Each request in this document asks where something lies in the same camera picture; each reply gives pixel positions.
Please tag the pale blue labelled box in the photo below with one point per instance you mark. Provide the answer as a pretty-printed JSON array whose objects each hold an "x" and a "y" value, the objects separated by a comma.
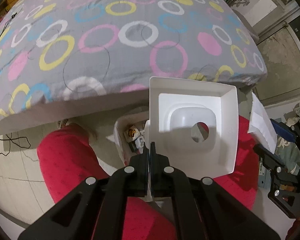
[{"x": 262, "y": 176}]

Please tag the beige slipper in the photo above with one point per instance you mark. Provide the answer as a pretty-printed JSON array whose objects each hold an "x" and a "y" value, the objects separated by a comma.
[{"x": 87, "y": 128}]

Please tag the silver packet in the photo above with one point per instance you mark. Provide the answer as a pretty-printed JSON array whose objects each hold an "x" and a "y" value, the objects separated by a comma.
[{"x": 139, "y": 143}]

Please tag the grey door frame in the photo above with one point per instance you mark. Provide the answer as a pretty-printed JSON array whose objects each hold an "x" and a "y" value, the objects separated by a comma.
[{"x": 287, "y": 11}]

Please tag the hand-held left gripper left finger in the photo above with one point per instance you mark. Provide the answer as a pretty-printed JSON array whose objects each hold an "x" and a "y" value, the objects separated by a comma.
[{"x": 140, "y": 175}]

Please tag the white flat panel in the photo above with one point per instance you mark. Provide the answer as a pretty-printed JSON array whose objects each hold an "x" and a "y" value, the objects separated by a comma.
[{"x": 262, "y": 8}]

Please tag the red-printed white plastic bag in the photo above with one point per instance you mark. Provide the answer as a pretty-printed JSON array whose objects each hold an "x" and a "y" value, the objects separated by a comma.
[{"x": 120, "y": 136}]

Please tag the person's red pants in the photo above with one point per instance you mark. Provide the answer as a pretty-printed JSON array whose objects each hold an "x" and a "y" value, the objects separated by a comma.
[{"x": 72, "y": 160}]

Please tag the white paper sheet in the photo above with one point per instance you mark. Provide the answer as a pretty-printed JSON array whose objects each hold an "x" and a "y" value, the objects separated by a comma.
[{"x": 262, "y": 120}]

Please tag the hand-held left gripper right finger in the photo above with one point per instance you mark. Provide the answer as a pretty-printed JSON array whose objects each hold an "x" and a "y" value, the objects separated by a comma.
[{"x": 162, "y": 177}]

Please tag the grey circle-patterned bed sheet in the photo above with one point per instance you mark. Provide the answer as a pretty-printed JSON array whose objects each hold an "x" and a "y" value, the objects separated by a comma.
[{"x": 115, "y": 55}]

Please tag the orange snack wrapper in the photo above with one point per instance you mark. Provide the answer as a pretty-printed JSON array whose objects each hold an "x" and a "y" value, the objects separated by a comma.
[{"x": 131, "y": 132}]

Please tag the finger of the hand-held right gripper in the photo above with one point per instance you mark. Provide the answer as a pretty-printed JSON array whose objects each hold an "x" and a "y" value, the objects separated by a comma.
[
  {"x": 267, "y": 153},
  {"x": 281, "y": 127}
]

